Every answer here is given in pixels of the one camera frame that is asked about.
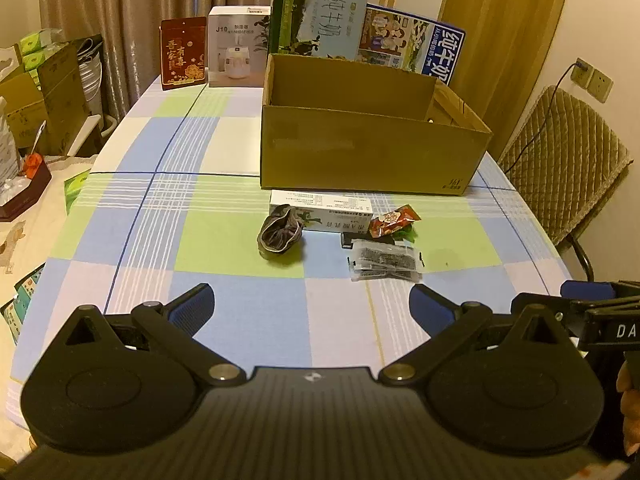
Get clear black sachet pack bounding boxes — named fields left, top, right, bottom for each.
left=347, top=240, right=423, bottom=283

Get dark fabric scrunchie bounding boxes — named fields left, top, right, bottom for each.
left=257, top=204, right=304, bottom=258

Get white long carton box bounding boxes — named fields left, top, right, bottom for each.
left=269, top=190, right=374, bottom=233

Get right hand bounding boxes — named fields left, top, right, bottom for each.
left=616, top=362, right=640, bottom=456

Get green snack packet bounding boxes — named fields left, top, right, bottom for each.
left=392, top=223, right=418, bottom=244

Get red snack packet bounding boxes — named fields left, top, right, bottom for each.
left=369, top=205, right=421, bottom=238

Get small black flat box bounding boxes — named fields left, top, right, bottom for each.
left=341, top=232, right=395, bottom=249

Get checkered tablecloth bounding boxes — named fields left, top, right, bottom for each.
left=1, top=84, right=568, bottom=422

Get quilted beige chair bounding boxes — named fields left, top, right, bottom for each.
left=499, top=86, right=632, bottom=281

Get open cardboard box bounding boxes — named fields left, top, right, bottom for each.
left=260, top=54, right=492, bottom=196

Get brown cardboard carton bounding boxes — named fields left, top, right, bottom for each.
left=1, top=37, right=104, bottom=155

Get red gift box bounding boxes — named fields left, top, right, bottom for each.
left=160, top=16, right=207, bottom=90

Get blue white milk carton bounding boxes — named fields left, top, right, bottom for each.
left=357, top=3, right=465, bottom=84

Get white humidifier box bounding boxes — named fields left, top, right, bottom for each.
left=207, top=6, right=270, bottom=88

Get green tissue packs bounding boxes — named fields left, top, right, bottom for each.
left=18, top=28, right=64, bottom=88

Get green blue milk carton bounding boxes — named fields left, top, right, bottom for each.
left=268, top=0, right=368, bottom=61

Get wall socket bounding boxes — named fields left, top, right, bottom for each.
left=570, top=58, right=614, bottom=103

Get black power cable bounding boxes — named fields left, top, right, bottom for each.
left=502, top=62, right=589, bottom=174

